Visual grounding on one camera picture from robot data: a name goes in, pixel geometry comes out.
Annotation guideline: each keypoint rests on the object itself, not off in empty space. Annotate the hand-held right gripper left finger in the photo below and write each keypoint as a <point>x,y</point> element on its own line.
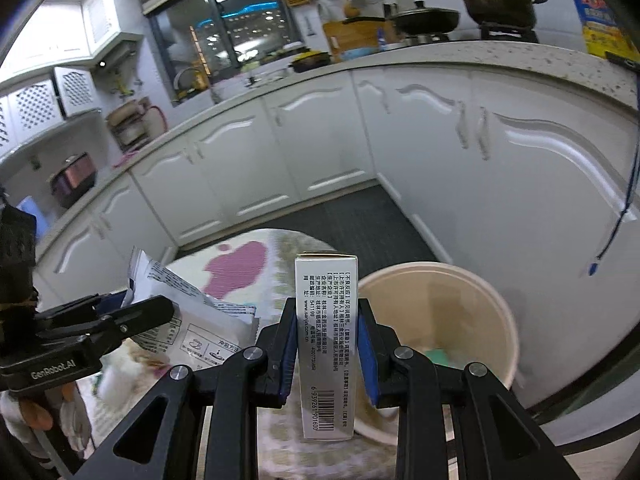
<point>285,360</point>

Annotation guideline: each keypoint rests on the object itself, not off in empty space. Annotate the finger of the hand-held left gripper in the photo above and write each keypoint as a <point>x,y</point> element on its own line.
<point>70,312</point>
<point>145,315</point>

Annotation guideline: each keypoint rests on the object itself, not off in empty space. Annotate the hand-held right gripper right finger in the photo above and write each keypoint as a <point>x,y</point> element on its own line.
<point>367,365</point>

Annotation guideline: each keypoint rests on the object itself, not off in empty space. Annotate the white cardboard box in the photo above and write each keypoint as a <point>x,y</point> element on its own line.
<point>325,335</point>

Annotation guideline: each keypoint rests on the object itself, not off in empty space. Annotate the white printed packet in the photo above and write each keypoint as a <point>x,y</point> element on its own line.
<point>215,325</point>

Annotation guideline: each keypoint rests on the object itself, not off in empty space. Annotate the green wrapper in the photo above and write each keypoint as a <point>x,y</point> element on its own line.
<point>442,356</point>

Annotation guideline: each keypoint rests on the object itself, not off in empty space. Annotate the beige plastic bin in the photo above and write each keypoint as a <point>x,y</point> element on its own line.
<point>450,300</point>

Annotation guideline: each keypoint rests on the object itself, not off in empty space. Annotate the person's left hand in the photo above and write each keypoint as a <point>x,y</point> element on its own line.
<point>70,410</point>

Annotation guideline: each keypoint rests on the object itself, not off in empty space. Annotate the apple print blanket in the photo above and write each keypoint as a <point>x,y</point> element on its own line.
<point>235,265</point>

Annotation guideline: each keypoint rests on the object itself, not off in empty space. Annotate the blue plastic jug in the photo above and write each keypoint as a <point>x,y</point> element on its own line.
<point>32,210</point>

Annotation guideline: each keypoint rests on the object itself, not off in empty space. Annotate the dark red rice cooker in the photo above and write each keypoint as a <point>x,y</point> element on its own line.
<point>72,180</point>

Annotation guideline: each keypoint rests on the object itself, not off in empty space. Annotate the white kitchen cabinets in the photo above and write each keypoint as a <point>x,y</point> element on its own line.
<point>500,185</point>

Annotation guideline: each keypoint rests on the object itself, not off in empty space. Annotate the metal faucet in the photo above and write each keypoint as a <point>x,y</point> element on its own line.
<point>176,82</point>

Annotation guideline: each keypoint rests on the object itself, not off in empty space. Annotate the black pot with yellow lid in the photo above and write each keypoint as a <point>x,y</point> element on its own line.
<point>310,61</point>

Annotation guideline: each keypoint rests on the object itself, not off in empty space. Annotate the kitchen window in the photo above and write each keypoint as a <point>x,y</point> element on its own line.
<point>225,25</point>

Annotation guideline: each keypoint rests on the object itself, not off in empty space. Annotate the blue bowl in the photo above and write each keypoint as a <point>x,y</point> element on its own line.
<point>357,54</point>

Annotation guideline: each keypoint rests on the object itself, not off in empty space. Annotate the wooden cutting board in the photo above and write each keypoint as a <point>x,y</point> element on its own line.
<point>345,35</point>

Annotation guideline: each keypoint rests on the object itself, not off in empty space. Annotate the black wok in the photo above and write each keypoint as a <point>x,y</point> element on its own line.
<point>425,19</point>

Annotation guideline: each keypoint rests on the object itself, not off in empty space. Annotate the gas stove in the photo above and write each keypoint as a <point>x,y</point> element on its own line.
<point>510,34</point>

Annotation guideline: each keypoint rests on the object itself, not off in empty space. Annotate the black flat device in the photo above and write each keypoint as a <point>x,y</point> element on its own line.
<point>622,59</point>

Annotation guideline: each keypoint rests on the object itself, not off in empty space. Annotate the yellow cooking oil bottle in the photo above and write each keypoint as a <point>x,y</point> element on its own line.
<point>597,15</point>

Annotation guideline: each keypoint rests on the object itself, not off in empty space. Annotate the white wall cabinet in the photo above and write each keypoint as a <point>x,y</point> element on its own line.
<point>75,90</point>

